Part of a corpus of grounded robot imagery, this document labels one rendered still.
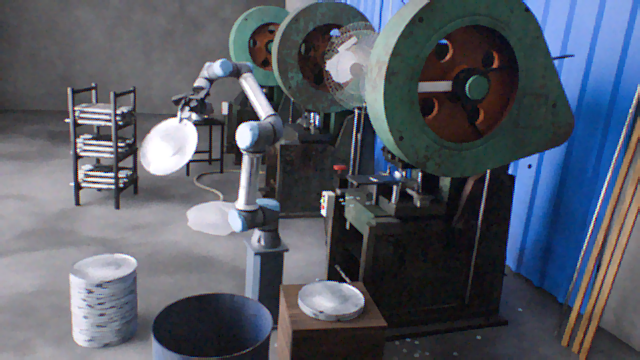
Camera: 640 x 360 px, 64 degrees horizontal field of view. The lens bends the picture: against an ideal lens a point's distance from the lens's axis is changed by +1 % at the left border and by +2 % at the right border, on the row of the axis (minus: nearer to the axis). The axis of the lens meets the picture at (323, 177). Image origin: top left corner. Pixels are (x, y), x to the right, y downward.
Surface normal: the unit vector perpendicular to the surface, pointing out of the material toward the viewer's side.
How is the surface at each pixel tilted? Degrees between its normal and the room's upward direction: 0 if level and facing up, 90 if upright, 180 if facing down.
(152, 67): 90
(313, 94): 90
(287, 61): 90
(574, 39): 90
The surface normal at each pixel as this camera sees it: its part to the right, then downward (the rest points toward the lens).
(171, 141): -0.30, -0.39
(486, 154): 0.33, 0.28
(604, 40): -0.94, 0.02
